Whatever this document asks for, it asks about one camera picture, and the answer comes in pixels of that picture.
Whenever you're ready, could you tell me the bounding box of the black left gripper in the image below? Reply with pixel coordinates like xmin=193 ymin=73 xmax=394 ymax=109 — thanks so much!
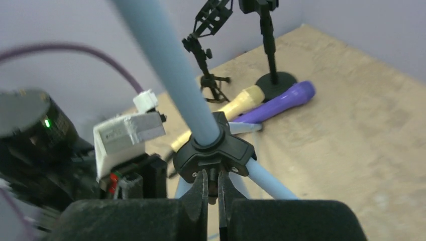
xmin=99 ymin=154 xmax=167 ymax=199

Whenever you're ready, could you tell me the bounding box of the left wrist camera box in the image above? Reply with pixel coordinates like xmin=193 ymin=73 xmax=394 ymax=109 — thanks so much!
xmin=93 ymin=89 xmax=165 ymax=181

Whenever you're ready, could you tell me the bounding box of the black round-base microphone stand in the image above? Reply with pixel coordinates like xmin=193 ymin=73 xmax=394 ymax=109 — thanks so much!
xmin=239 ymin=0 xmax=297 ymax=102

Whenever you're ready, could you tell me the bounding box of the purple toy microphone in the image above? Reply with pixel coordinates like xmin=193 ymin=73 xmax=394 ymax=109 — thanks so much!
xmin=232 ymin=81 xmax=316 ymax=124

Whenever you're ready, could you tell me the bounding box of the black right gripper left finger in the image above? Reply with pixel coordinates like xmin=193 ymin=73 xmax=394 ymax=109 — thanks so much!
xmin=46 ymin=170 xmax=208 ymax=241

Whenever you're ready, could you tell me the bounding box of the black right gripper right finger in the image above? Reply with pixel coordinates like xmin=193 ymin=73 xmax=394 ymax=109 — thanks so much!
xmin=218 ymin=172 xmax=367 ymax=240

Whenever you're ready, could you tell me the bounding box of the black tripod microphone stand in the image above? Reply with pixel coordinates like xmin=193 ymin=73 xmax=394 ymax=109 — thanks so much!
xmin=182 ymin=0 xmax=234 ymax=103

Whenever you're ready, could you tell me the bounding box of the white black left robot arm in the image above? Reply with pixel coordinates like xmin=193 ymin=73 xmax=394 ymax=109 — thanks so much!
xmin=1 ymin=89 xmax=167 ymax=211

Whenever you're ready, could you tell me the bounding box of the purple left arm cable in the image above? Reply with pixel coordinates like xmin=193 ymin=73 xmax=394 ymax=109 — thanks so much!
xmin=0 ymin=42 xmax=144 ymax=94

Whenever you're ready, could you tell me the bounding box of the light blue music stand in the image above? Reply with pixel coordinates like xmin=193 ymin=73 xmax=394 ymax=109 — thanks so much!
xmin=110 ymin=0 xmax=300 ymax=200

